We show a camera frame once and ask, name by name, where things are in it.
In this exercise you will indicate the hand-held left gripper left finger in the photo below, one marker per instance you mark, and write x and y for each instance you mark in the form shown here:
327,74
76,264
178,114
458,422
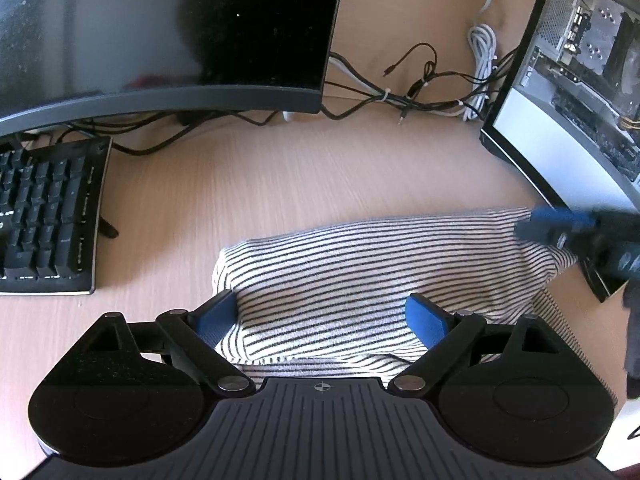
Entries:
215,317

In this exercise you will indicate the small white plug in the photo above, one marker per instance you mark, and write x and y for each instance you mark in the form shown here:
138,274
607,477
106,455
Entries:
288,117

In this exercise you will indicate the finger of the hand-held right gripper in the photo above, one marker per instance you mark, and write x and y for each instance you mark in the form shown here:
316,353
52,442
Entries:
540,235
560,219

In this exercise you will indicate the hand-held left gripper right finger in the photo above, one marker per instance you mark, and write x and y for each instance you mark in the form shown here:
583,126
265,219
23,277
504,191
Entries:
425,317

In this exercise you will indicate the striped long-sleeve shirt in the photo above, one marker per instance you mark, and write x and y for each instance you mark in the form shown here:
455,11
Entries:
350,270

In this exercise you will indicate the dark curved monitor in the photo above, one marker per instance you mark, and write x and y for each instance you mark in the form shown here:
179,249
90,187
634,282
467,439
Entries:
150,35

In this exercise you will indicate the black keyboard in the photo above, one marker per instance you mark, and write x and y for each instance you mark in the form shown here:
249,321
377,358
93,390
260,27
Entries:
45,210

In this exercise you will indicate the white glass-sided computer case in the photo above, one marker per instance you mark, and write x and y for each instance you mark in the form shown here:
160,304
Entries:
540,130

